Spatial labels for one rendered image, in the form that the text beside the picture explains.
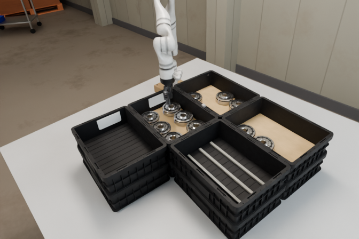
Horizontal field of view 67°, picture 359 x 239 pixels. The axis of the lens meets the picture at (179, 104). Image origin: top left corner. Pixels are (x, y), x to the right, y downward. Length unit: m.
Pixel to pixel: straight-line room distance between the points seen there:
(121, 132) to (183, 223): 0.55
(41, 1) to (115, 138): 6.24
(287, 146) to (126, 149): 0.76
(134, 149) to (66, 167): 0.40
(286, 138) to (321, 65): 1.76
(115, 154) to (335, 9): 2.29
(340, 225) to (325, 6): 2.06
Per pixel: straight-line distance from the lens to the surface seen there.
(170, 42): 1.28
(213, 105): 1.58
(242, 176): 1.21
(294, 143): 1.40
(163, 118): 1.50
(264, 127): 1.46
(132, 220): 1.26
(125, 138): 1.41
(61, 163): 1.59
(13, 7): 7.39
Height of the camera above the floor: 1.74
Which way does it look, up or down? 35 degrees down
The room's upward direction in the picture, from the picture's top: 4 degrees counter-clockwise
